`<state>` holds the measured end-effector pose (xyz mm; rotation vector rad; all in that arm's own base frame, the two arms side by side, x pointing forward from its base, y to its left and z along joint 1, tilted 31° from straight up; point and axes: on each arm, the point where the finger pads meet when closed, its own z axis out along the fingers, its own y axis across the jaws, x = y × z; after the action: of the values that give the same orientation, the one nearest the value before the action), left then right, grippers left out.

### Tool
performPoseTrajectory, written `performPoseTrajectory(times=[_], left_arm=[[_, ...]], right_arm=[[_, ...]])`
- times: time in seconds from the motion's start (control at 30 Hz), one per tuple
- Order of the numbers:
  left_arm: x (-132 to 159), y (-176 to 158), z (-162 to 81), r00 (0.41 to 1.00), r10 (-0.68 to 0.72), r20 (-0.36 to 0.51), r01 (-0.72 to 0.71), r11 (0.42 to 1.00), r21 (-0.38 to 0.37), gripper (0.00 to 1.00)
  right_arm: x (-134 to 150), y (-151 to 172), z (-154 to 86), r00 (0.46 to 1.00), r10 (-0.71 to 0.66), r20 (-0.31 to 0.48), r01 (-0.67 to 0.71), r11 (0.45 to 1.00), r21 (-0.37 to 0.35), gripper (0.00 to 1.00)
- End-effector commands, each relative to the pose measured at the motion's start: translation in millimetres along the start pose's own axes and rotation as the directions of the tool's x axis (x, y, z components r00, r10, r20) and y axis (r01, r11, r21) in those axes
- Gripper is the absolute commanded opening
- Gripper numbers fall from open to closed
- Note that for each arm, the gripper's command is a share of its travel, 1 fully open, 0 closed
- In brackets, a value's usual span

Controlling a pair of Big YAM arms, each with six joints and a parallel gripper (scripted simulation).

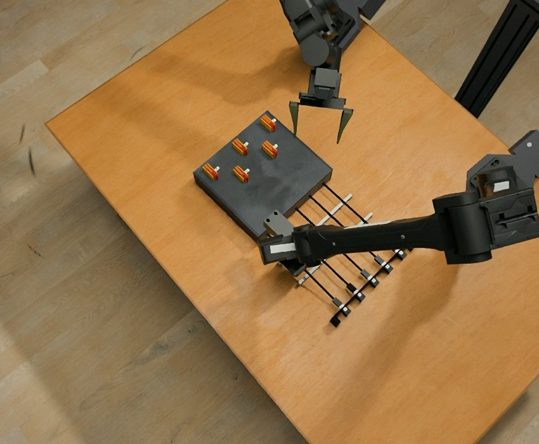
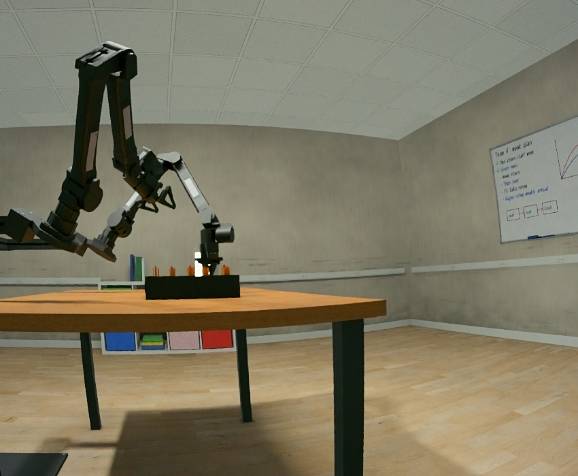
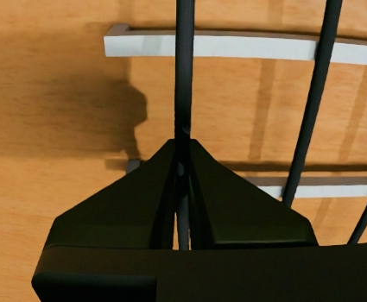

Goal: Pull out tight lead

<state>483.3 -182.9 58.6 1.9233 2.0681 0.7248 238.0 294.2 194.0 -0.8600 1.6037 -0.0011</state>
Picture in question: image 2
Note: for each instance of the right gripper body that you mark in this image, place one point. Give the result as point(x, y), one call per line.
point(146, 193)

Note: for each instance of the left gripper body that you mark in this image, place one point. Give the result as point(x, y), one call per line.
point(207, 261)

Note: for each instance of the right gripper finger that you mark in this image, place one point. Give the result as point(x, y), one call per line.
point(142, 205)
point(163, 202)

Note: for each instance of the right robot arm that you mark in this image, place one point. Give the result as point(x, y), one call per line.
point(112, 65)

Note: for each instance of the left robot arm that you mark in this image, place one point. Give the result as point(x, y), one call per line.
point(119, 224)

